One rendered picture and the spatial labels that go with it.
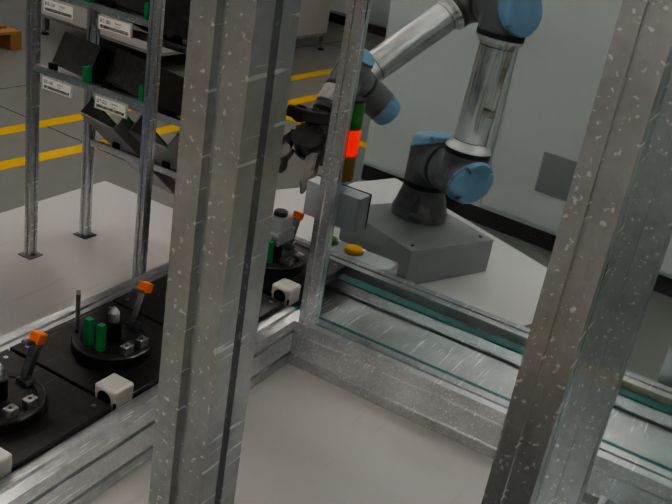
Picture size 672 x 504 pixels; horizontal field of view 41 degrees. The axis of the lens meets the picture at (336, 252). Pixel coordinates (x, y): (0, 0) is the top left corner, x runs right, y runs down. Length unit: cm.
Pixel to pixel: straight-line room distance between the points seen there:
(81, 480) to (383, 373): 61
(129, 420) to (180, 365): 86
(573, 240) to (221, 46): 23
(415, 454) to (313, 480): 21
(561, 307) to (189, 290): 23
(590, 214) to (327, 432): 118
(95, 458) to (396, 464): 52
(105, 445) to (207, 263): 89
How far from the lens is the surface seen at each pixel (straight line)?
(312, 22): 855
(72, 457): 139
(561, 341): 55
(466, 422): 168
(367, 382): 174
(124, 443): 146
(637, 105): 50
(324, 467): 157
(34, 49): 200
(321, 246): 169
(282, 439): 162
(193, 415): 62
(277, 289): 184
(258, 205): 56
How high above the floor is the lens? 183
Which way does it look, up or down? 24 degrees down
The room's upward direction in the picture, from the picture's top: 10 degrees clockwise
